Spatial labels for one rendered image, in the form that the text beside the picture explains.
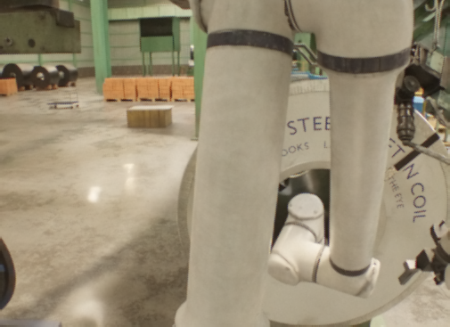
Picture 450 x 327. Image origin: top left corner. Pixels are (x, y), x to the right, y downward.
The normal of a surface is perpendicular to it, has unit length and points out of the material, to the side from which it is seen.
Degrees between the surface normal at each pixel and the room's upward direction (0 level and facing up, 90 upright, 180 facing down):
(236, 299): 83
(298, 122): 90
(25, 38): 89
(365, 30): 109
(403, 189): 90
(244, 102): 81
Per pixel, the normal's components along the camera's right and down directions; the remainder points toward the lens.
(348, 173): -0.59, 0.56
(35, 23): -0.10, 0.28
